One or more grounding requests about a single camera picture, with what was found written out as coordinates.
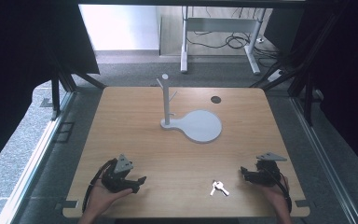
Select white metal desk frame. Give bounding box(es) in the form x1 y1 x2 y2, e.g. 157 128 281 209
180 5 268 76

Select black floor cables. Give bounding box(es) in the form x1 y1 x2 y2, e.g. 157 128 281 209
186 7 281 68

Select white key holder stand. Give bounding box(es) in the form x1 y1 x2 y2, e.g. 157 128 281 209
156 73 224 145

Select aluminium frame rail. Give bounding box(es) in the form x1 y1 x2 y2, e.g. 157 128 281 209
289 96 358 224
0 91 77 224

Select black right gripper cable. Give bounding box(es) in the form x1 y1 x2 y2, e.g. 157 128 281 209
269 168 294 215

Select person's left hand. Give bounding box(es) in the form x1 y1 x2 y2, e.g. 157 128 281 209
86 178 134 219

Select black curtain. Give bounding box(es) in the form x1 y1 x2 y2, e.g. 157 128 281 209
0 0 101 180
263 0 358 174

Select black metal stand legs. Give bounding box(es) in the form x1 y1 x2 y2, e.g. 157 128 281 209
250 12 324 127
40 69 107 121

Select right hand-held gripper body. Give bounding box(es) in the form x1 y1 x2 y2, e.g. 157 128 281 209
249 151 289 188

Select white power strip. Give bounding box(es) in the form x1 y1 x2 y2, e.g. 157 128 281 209
267 68 285 83

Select white wall panel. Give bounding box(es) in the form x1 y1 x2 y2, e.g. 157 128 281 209
78 4 162 52

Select person's right hand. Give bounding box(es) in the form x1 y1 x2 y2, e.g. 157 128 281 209
260 175 292 215

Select silver bunch of keys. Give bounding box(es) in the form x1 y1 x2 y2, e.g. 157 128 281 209
209 180 230 197

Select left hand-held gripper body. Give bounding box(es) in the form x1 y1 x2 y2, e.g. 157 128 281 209
101 153 138 194

